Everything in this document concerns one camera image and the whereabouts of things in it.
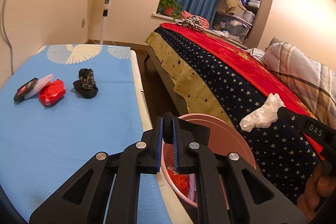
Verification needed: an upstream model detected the right hand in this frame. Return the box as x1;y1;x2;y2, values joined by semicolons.
297;163;335;223

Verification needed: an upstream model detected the navy star bed sheet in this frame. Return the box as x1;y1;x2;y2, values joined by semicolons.
145;27;324;204

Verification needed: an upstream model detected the grey wall cable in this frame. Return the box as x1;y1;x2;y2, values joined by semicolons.
0;0;14;75

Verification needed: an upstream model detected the black red snack wrapper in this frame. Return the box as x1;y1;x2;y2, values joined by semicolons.
14;77;38;102

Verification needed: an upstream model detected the small red bag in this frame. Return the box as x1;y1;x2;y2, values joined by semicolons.
39;79;66;107

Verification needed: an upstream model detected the potted green plant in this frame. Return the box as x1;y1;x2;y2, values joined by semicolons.
158;0;182;19

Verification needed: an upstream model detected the khaki jacket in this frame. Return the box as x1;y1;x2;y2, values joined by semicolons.
217;0;247;18

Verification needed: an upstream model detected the zebra striped cloth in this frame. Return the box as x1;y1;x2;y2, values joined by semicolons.
177;16;205;32

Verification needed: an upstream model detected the pink plastic basin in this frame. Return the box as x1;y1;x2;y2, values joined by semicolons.
161;113;258;207

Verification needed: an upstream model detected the pink folded cloth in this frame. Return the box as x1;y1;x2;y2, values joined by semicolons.
181;10;210;28

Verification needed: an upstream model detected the red floral blanket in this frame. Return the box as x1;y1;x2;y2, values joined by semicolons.
160;22;326;159

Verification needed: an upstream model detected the red plastic bag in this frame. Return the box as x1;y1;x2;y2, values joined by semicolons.
167;168;190;197

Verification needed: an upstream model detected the plaid pillow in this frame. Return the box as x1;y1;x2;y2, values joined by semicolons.
264;42;335;128

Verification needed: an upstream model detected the white plastic bag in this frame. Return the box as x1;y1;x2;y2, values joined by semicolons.
239;93;285;132

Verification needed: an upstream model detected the clear storage box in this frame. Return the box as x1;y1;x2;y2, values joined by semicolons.
213;12;253;44

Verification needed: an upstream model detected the black fabric strap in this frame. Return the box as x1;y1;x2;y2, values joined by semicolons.
162;111;211;147

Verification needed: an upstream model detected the black patterned sock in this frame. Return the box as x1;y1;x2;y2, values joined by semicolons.
73;68;98;99

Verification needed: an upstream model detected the metal pot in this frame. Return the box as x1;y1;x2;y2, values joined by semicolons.
243;11;255;24

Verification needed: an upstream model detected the wooden bookshelf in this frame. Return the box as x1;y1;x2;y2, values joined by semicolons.
243;0;273;48

